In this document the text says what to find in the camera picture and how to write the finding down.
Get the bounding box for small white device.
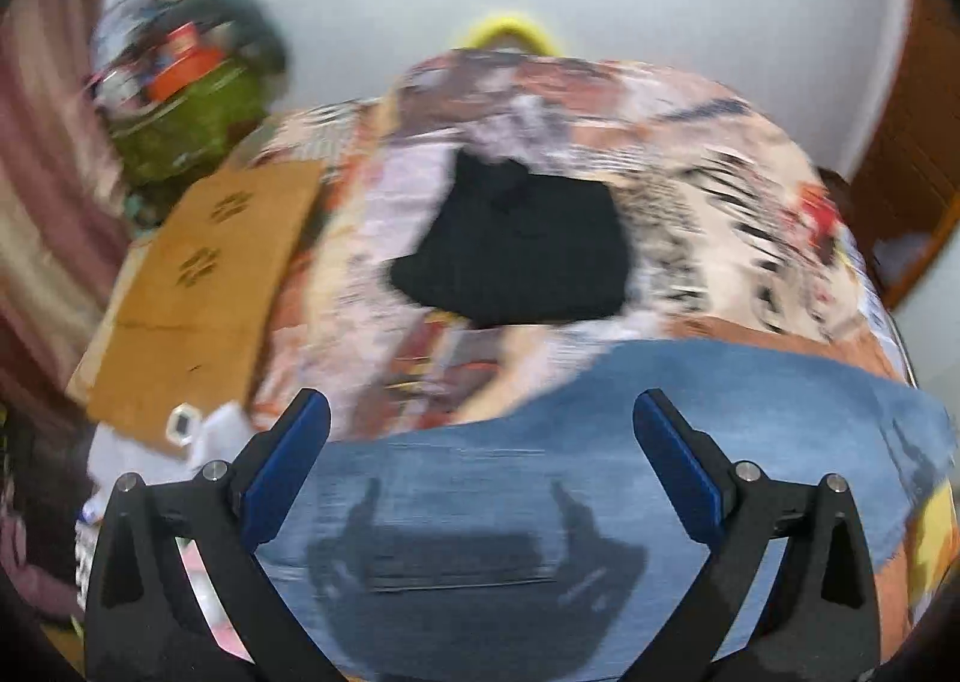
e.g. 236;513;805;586
166;406;200;447

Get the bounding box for yellow foam tube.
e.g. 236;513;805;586
457;13;563;56

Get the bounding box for printed bed sheet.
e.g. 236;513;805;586
86;47;957;660

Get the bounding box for green fabric bag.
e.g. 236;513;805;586
105;62;275;188

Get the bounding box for pile of mixed clothes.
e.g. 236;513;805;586
90;0;215;64

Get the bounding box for orange box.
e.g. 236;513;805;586
146;44;226;99

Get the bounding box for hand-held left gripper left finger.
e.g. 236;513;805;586
84;388;342;682

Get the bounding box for blue jeans pants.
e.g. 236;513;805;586
251;339;957;682

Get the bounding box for black folded pants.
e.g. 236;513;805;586
386;149;631;329

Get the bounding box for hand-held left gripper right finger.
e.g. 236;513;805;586
622;388;880;682

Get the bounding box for pink striped curtain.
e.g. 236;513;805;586
0;0;132;428

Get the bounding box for white crumpled cloth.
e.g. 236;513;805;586
191;403;260;473

